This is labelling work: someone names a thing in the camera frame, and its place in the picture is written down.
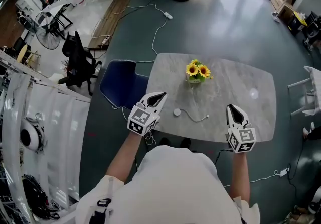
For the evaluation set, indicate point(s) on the white round robot head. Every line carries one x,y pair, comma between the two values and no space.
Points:
314,208
31,133

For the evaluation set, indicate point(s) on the blue upholstered chair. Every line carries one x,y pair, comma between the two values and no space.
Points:
120,82

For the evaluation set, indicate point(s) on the person's right forearm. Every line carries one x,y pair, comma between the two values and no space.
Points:
239,177

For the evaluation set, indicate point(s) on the white side chair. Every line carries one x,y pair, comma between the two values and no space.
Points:
313,85

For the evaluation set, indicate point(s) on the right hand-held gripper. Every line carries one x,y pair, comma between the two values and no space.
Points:
242,140

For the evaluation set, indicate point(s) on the person's right black shoe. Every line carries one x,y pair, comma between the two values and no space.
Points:
185,143

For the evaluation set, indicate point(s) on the black office chair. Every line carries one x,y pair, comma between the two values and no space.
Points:
77,62

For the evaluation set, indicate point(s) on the person's black shoe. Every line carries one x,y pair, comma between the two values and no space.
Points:
185,143
164,141

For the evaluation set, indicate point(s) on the white metal shelf rack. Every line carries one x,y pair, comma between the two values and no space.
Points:
60,127

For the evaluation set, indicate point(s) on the cardboard box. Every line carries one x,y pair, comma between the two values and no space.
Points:
282,2

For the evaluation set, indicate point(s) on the person's left black shoe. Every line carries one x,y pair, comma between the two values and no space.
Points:
164,141

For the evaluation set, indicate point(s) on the person's white shirt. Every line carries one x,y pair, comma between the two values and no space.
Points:
170,190

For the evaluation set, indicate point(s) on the person's left forearm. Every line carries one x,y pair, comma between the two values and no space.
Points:
125,157

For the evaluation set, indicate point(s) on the white power strip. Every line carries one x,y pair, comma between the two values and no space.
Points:
168,15
105,39

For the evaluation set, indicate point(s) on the black bin yellow lid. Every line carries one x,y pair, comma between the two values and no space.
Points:
297,23

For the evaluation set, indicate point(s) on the wooden platform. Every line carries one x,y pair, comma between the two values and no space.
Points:
113,17

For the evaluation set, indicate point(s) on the white round tape measure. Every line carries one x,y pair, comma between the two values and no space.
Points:
177,112

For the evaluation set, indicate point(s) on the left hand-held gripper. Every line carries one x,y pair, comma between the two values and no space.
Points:
140,121

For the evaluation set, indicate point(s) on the potted yellow sunflowers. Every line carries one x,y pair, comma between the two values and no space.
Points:
196,71

